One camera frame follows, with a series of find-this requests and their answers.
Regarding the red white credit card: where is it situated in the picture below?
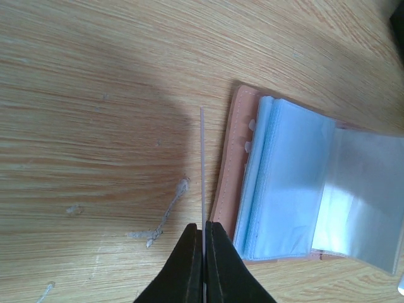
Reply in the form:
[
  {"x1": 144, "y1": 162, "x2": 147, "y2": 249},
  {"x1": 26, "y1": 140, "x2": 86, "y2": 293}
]
[{"x1": 200, "y1": 107, "x2": 207, "y2": 303}]

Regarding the black card bin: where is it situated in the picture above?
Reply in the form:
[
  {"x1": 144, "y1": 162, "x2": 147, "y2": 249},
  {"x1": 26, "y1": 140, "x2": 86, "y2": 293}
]
[{"x1": 389, "y1": 9, "x2": 403, "y2": 64}]

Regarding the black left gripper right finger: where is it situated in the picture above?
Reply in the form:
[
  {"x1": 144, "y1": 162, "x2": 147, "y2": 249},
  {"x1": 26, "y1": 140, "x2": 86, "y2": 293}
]
[{"x1": 206, "y1": 222, "x2": 276, "y2": 303}]

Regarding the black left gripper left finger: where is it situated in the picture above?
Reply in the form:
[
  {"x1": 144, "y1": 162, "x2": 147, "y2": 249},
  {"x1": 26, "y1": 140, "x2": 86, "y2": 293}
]
[{"x1": 134, "y1": 223, "x2": 202, "y2": 303}]

